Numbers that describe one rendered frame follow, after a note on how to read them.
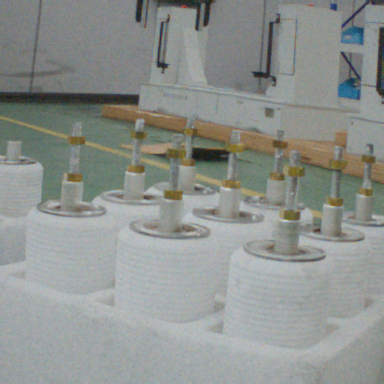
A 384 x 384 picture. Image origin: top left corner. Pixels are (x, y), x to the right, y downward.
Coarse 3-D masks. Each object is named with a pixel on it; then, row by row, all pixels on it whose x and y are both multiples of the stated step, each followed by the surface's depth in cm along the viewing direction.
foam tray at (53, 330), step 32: (0, 288) 84; (32, 288) 82; (0, 320) 84; (32, 320) 82; (64, 320) 80; (96, 320) 78; (128, 320) 76; (160, 320) 77; (352, 320) 81; (0, 352) 85; (32, 352) 82; (64, 352) 80; (96, 352) 78; (128, 352) 76; (160, 352) 75; (192, 352) 73; (224, 352) 71; (256, 352) 70; (288, 352) 70; (320, 352) 70; (352, 352) 75
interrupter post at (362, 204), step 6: (360, 198) 95; (366, 198) 95; (372, 198) 95; (360, 204) 96; (366, 204) 95; (372, 204) 96; (354, 210) 96; (360, 210) 96; (366, 210) 95; (354, 216) 97; (360, 216) 96; (366, 216) 96
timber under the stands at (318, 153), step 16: (112, 112) 580; (128, 112) 558; (144, 112) 540; (176, 128) 503; (208, 128) 473; (224, 128) 459; (256, 144) 434; (288, 144) 410; (304, 144) 405; (320, 144) 419; (304, 160) 399; (320, 160) 388; (352, 160) 368
